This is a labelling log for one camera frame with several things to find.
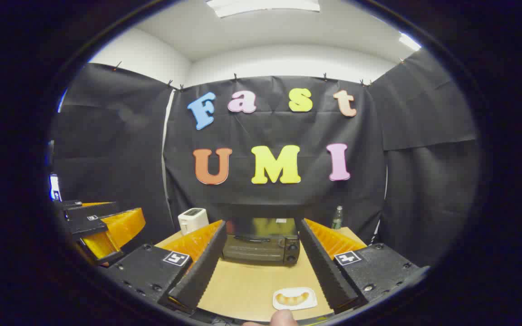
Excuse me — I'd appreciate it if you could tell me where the white plate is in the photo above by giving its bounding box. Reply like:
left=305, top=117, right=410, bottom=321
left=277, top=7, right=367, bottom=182
left=272, top=287, right=318, bottom=311

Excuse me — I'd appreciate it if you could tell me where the black backdrop cloth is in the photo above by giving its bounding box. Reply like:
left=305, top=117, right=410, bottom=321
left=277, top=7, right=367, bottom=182
left=50, top=48, right=481, bottom=268

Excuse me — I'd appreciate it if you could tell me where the small ceiling light panel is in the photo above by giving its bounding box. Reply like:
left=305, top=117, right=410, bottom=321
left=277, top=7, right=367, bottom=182
left=399, top=33, right=422, bottom=51

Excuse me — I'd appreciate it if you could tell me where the golden bread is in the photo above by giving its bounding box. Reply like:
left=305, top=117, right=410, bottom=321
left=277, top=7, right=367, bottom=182
left=275, top=292, right=310, bottom=305

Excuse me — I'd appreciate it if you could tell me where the black electric oven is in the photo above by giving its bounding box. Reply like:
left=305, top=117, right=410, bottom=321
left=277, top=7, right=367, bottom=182
left=222, top=217, right=301, bottom=265

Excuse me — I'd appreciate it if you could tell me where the large ceiling light panel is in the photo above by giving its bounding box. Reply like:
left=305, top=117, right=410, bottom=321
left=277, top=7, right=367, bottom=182
left=207, top=0, right=320, bottom=18

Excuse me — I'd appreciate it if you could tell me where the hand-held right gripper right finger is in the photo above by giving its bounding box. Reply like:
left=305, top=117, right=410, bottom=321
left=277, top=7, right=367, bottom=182
left=295, top=218, right=430, bottom=315

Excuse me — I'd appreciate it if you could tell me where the white toaster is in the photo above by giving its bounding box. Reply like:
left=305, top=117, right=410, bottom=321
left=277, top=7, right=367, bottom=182
left=178, top=208, right=209, bottom=236

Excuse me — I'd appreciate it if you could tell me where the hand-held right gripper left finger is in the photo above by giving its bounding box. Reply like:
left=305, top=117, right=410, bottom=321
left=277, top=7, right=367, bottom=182
left=100, top=220, right=228, bottom=315

